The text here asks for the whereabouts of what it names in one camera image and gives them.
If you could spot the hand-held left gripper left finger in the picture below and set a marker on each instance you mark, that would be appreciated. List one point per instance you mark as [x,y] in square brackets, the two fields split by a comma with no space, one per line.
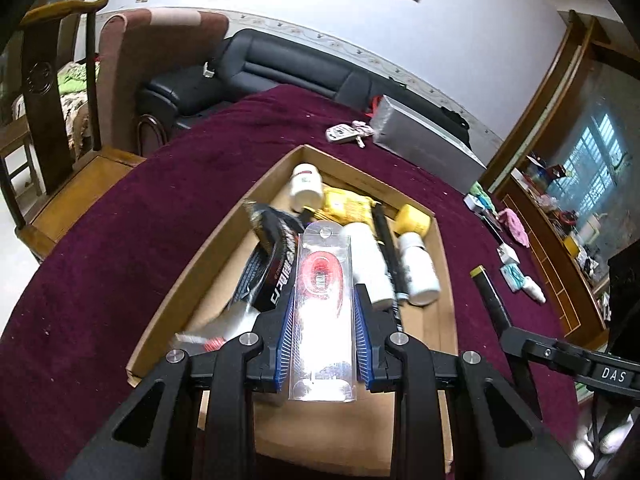
[284,345]

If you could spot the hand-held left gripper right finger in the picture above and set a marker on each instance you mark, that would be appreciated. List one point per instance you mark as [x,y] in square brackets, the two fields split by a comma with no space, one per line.
[364,345]

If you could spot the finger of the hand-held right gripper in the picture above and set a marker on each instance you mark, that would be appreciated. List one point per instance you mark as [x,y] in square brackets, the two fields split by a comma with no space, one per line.
[547,355]

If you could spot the clear plastic case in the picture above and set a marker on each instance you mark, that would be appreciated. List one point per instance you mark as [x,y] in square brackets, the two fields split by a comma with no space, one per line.
[322,320]

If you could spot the black printed pouch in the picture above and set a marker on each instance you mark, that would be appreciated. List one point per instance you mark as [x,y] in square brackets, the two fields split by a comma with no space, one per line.
[265,265]

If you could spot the black pen yellow tip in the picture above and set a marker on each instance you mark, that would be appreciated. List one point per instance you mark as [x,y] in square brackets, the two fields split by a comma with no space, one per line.
[487,295]

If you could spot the white cylinder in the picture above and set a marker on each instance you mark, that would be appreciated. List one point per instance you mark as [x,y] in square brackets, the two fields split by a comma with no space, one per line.
[367,260]

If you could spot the black round rod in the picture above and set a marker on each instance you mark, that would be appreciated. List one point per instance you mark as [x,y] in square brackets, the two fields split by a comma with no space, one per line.
[387,250]

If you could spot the cardboard box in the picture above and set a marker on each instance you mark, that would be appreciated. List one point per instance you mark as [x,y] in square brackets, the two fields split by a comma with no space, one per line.
[210,280]

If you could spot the black yellow screwdriver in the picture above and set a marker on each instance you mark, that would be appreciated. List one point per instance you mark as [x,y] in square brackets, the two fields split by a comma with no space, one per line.
[309,213]

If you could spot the teal tissue packet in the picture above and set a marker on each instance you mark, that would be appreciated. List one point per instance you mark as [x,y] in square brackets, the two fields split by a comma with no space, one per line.
[514,276]

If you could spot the white pipe fitting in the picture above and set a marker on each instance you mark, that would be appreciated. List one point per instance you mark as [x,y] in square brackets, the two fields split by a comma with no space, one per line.
[582,450]

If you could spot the pink cloth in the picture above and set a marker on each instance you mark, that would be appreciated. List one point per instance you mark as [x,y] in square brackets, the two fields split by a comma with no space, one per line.
[515,222]

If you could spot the yellow packet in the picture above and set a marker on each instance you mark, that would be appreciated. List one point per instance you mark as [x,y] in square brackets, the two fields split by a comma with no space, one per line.
[345,205]

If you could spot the white bottle red label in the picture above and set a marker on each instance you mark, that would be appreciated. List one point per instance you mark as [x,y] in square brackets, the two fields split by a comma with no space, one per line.
[306,187]

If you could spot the small white box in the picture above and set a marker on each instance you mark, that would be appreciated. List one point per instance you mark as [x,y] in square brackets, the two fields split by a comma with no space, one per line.
[471,201]

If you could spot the maroon tablecloth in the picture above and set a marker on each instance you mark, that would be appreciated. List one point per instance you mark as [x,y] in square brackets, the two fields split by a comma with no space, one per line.
[125,240]

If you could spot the keys with fob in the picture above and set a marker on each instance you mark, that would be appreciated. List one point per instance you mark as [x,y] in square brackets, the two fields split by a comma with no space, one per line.
[340,133]

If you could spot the silver grey box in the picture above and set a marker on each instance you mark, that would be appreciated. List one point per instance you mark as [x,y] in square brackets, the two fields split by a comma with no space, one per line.
[425,140]

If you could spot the black leather sofa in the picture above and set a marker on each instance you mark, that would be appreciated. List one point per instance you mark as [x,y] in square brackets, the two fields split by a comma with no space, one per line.
[280,67]

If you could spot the wooden display cabinet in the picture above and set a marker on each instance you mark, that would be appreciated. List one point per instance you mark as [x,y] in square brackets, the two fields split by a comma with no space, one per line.
[582,30]

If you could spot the brown armchair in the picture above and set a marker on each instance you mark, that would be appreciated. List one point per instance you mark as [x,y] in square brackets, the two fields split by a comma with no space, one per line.
[165,40]

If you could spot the wooden chair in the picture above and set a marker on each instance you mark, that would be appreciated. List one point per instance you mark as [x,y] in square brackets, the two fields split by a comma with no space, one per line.
[45,110]

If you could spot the green patterned cloth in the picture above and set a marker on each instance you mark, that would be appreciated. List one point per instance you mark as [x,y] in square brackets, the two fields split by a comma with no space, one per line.
[75,77]

